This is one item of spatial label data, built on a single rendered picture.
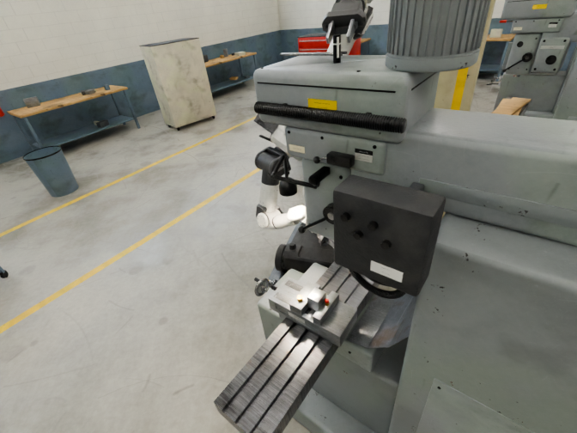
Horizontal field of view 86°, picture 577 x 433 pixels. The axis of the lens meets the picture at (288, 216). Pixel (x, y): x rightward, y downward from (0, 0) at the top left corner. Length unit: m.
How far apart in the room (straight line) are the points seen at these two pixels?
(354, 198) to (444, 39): 0.37
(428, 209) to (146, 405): 2.24
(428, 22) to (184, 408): 2.29
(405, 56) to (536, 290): 0.56
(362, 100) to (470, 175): 0.30
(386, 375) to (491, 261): 0.84
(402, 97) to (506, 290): 0.48
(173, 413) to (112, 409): 0.42
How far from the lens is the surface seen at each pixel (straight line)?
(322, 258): 2.13
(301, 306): 1.28
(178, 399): 2.44
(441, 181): 0.84
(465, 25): 0.79
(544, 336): 0.89
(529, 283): 0.80
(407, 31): 0.79
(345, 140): 0.88
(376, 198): 0.60
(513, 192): 0.82
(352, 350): 1.42
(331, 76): 0.85
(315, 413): 1.99
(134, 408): 2.54
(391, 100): 0.78
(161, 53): 6.95
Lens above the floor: 2.05
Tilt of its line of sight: 35 degrees down
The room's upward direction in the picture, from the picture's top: 7 degrees counter-clockwise
